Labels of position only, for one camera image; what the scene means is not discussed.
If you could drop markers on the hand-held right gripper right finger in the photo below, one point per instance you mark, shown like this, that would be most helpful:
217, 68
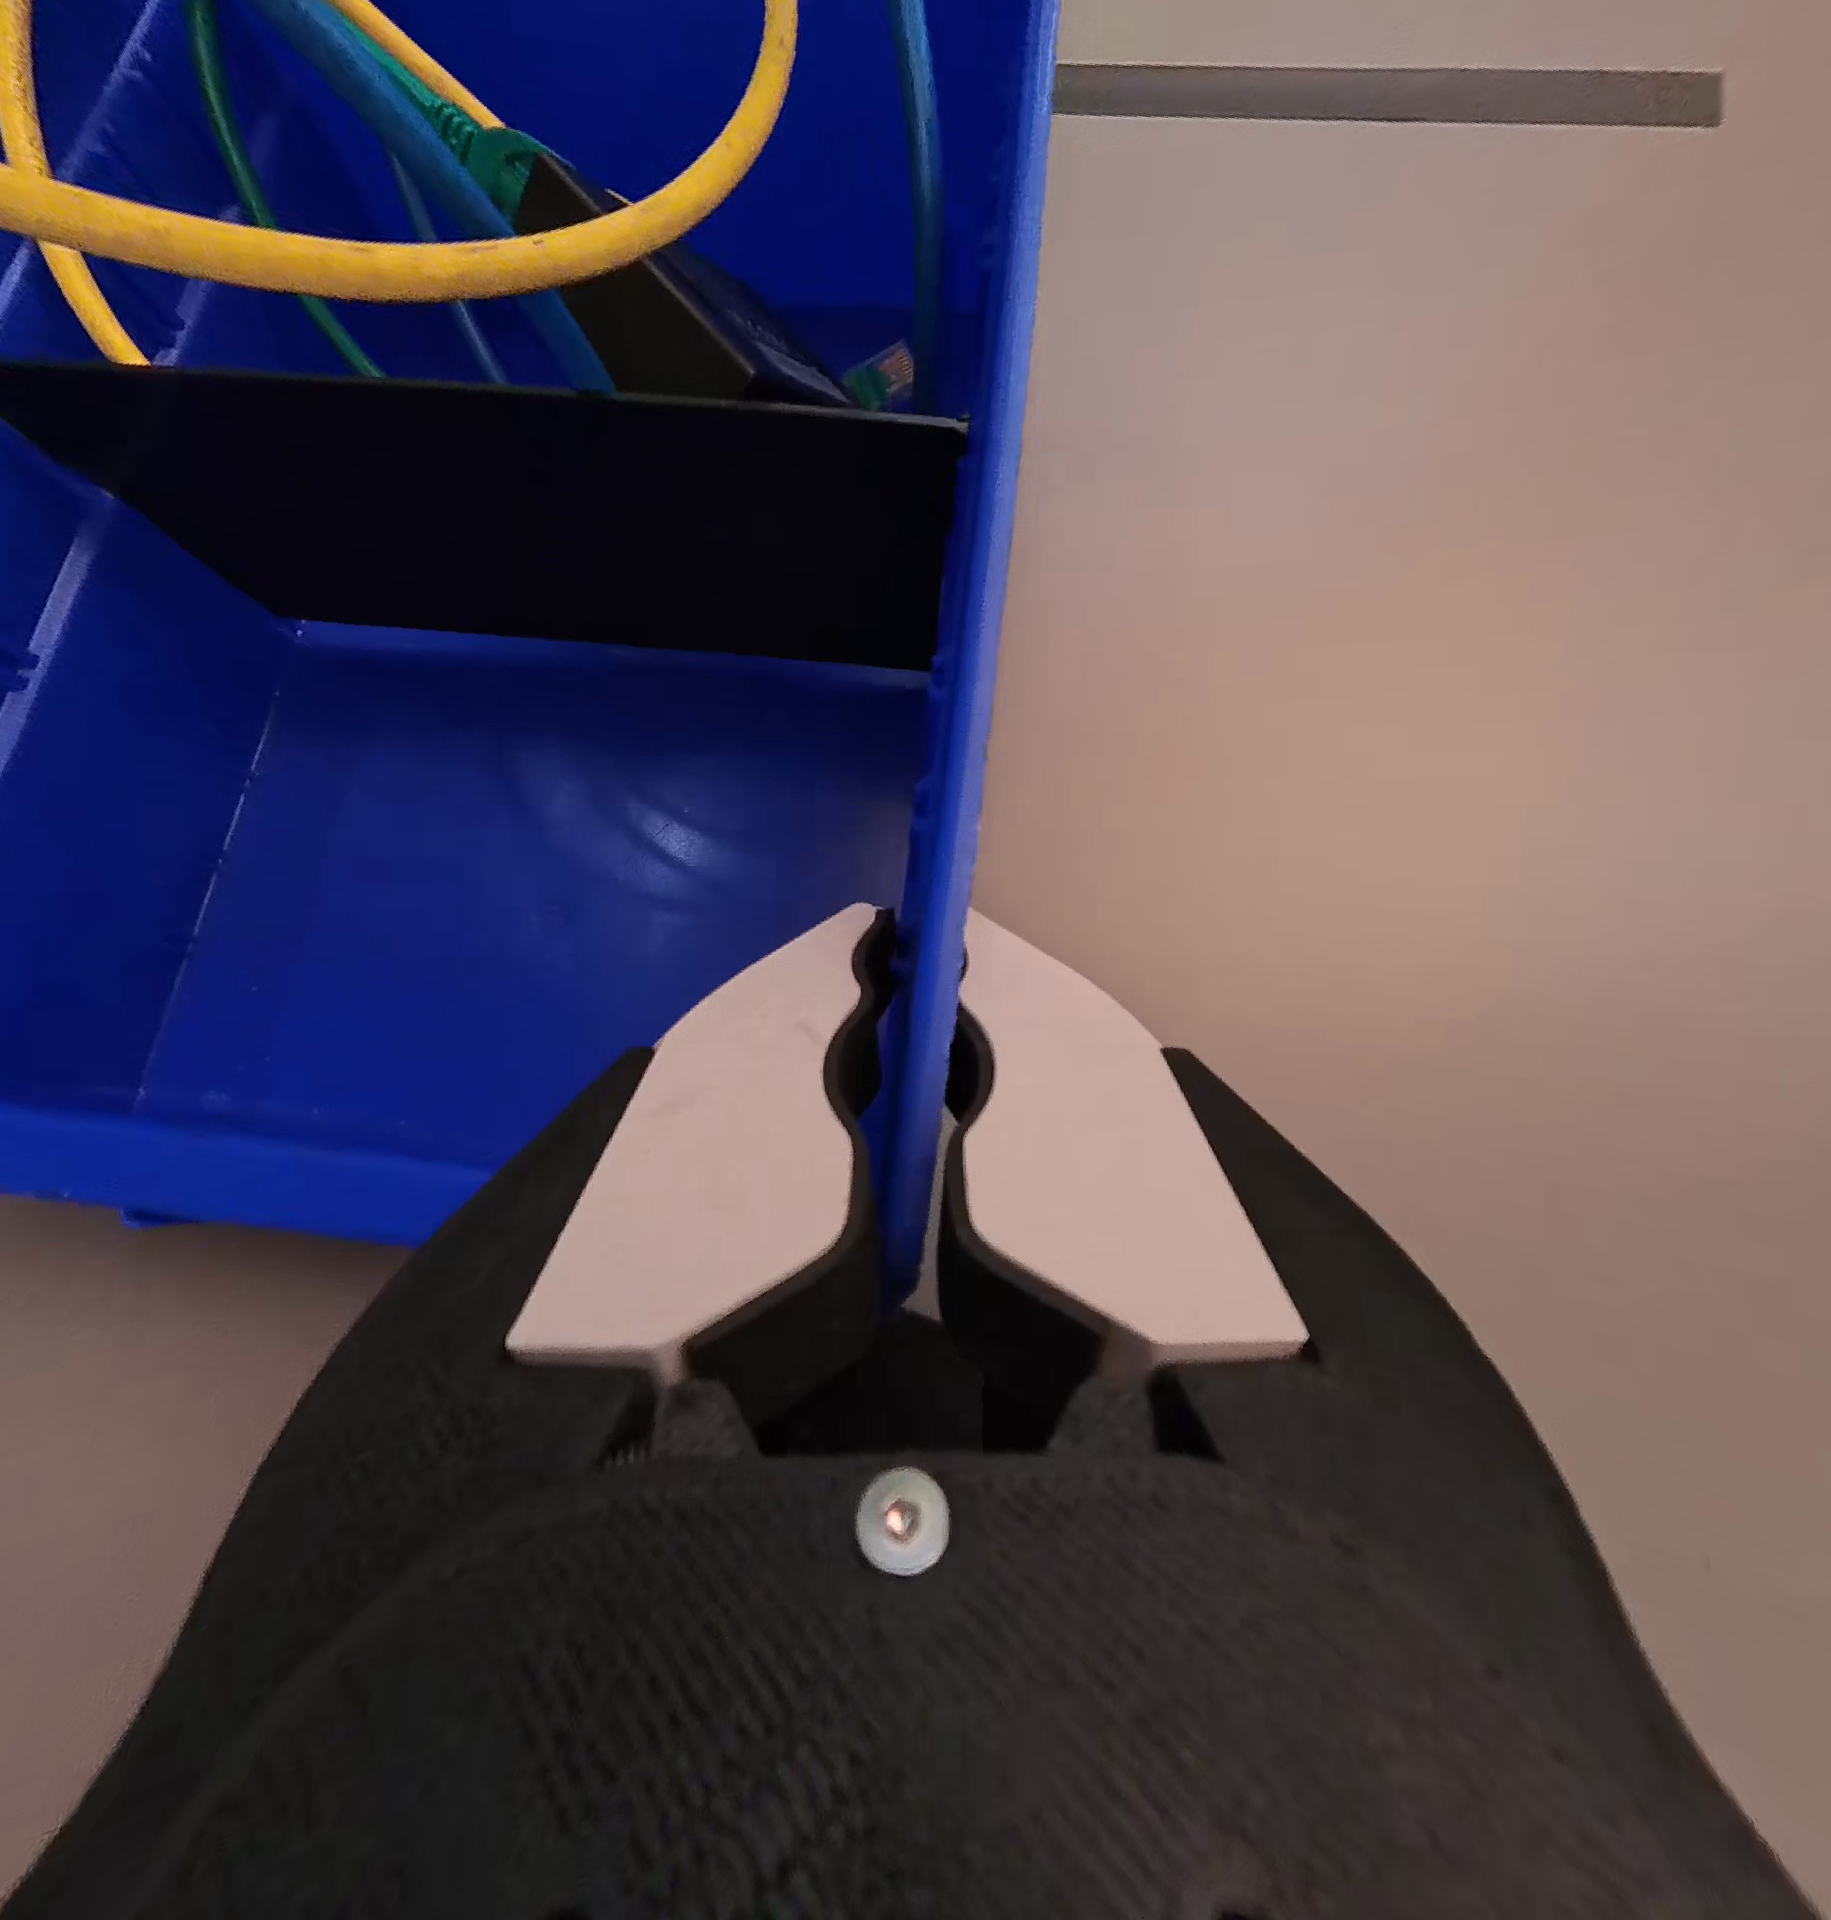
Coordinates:
1110, 1187

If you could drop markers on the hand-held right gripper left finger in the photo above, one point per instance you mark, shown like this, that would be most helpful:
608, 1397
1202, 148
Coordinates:
724, 1170

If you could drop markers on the black ethernet switch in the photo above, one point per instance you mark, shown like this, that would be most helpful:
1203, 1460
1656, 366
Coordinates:
662, 315

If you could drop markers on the blue plastic bin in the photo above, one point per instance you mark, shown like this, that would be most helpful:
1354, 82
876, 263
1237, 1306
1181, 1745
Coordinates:
482, 898

